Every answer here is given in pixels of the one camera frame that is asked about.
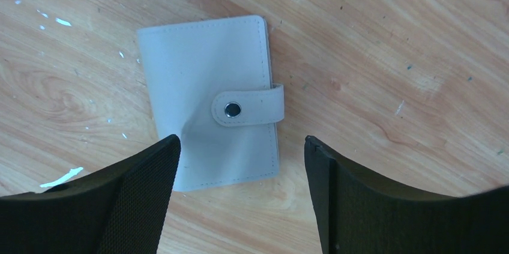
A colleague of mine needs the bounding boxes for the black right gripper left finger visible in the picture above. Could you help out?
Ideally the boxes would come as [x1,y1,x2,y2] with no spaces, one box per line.
[1,135,181,253]

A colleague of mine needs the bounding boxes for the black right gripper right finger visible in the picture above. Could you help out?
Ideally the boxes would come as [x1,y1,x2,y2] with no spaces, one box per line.
[304,136,508,253]

